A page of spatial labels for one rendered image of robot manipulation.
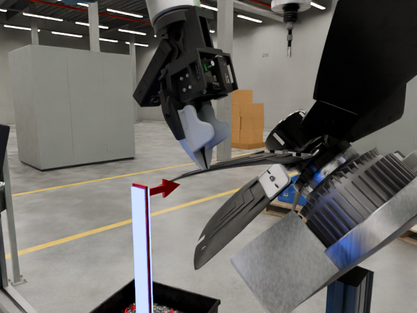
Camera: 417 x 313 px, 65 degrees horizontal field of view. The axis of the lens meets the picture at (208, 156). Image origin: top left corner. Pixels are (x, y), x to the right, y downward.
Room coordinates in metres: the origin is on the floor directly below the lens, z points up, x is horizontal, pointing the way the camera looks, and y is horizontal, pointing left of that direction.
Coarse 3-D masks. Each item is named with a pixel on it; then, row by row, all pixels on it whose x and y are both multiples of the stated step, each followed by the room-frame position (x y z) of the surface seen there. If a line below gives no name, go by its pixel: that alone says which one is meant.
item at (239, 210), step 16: (256, 176) 0.76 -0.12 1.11; (240, 192) 0.78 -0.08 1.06; (256, 192) 0.72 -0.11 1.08; (224, 208) 0.79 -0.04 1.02; (240, 208) 0.72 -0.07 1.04; (256, 208) 0.68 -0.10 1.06; (208, 224) 0.81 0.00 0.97; (224, 224) 0.72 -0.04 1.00; (240, 224) 0.68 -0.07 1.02; (208, 240) 0.72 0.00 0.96; (224, 240) 0.67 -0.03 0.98; (208, 256) 0.66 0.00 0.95
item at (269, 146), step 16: (304, 112) 0.69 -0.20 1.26; (288, 128) 0.67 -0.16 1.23; (304, 128) 0.66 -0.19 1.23; (272, 144) 0.69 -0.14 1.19; (288, 144) 0.66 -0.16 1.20; (304, 144) 0.64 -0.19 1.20; (320, 144) 0.65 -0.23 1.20; (336, 144) 0.63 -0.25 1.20; (320, 160) 0.61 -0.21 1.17; (304, 176) 0.62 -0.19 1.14
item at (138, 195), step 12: (132, 192) 0.36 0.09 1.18; (144, 192) 0.35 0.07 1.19; (132, 204) 0.36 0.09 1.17; (144, 204) 0.35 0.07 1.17; (132, 216) 0.36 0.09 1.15; (144, 216) 0.35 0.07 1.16; (144, 228) 0.35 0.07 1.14; (144, 240) 0.35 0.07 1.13; (144, 252) 0.35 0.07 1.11; (144, 264) 0.35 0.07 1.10; (144, 276) 0.35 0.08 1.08; (144, 288) 0.35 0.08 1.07; (144, 300) 0.35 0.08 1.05; (144, 312) 0.35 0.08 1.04
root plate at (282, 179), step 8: (272, 168) 0.74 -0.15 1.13; (280, 168) 0.72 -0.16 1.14; (264, 176) 0.74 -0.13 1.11; (280, 176) 0.70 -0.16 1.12; (288, 176) 0.68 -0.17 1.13; (264, 184) 0.72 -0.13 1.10; (272, 184) 0.70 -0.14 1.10; (280, 184) 0.68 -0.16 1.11; (288, 184) 0.67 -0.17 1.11; (272, 192) 0.68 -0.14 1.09
